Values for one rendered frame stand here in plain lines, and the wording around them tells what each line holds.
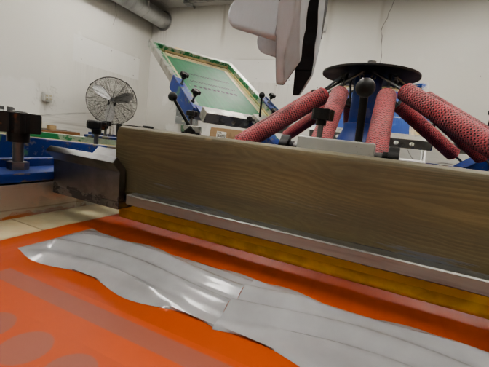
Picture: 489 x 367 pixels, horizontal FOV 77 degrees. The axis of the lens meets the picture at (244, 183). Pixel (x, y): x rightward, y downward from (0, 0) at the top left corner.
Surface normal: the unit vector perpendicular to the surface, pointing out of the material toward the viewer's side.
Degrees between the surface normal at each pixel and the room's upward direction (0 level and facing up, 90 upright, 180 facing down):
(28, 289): 0
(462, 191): 90
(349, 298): 0
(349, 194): 90
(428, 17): 90
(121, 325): 0
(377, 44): 90
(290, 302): 33
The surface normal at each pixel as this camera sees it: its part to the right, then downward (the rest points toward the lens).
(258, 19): -0.37, -0.04
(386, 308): 0.12, -0.98
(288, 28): -0.40, 0.29
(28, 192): 0.91, 0.17
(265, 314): 0.02, -0.75
